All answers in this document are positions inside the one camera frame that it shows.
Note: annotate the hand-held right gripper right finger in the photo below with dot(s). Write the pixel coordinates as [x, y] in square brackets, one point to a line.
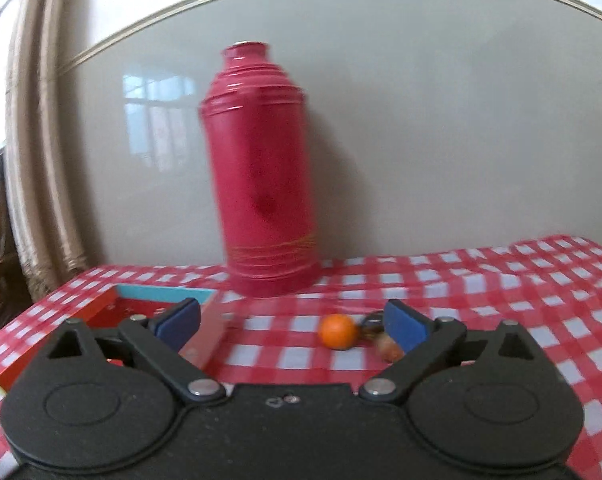
[403, 325]

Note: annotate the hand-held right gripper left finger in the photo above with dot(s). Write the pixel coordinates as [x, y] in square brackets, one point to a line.
[181, 322]

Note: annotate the small brown water chestnut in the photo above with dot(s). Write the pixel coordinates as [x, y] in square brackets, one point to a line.
[391, 349]

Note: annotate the colourful cardboard box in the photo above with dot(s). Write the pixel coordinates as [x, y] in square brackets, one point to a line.
[146, 306]

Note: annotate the small orange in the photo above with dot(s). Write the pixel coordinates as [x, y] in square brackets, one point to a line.
[337, 331]

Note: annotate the red checked tablecloth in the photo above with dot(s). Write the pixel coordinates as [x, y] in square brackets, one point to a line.
[506, 300]

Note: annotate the red thermos flask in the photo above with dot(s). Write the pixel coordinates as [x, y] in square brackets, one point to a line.
[261, 170]

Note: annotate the beige curtain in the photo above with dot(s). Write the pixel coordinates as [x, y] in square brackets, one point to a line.
[41, 135]

